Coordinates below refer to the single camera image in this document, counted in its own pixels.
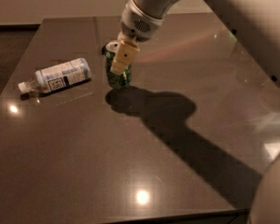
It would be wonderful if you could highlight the clear plastic water bottle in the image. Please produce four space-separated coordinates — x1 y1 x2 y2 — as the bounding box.
18 58 91 93

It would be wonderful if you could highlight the green soda can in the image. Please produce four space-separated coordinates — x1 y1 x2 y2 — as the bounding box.
102 40 132 90

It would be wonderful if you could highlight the black candy bar wrapper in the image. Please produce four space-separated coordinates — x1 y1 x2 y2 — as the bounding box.
102 45 106 55

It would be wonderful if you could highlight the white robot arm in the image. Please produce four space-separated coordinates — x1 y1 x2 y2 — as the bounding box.
118 0 280 224

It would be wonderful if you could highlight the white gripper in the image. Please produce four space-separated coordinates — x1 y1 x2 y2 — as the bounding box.
110 0 163 75

